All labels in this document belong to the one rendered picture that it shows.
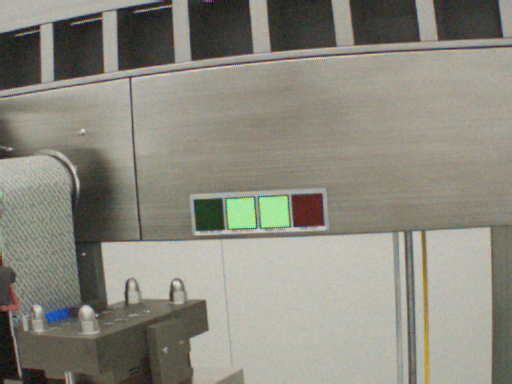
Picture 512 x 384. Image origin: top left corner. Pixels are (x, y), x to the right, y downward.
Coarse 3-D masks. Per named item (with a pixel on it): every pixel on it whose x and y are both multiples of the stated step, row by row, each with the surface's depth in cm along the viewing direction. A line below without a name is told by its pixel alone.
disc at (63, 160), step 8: (40, 152) 194; (48, 152) 193; (56, 152) 193; (64, 160) 192; (72, 168) 191; (72, 176) 191; (72, 184) 192; (72, 192) 192; (72, 200) 192; (72, 208) 192
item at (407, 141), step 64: (256, 64) 184; (320, 64) 180; (384, 64) 175; (448, 64) 171; (0, 128) 207; (64, 128) 200; (128, 128) 195; (192, 128) 190; (256, 128) 185; (320, 128) 181; (384, 128) 176; (448, 128) 172; (128, 192) 196; (192, 192) 191; (384, 192) 177; (448, 192) 172
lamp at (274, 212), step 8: (264, 200) 185; (272, 200) 184; (280, 200) 183; (264, 208) 185; (272, 208) 184; (280, 208) 184; (264, 216) 185; (272, 216) 184; (280, 216) 184; (288, 216) 183; (264, 224) 185; (272, 224) 184; (280, 224) 184; (288, 224) 183
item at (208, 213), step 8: (208, 200) 189; (216, 200) 188; (200, 208) 189; (208, 208) 189; (216, 208) 188; (200, 216) 189; (208, 216) 189; (216, 216) 188; (200, 224) 190; (208, 224) 189; (216, 224) 188
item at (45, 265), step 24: (0, 240) 169; (24, 240) 176; (48, 240) 183; (72, 240) 190; (24, 264) 175; (48, 264) 182; (72, 264) 190; (24, 288) 174; (48, 288) 182; (72, 288) 189; (24, 312) 174; (48, 312) 181
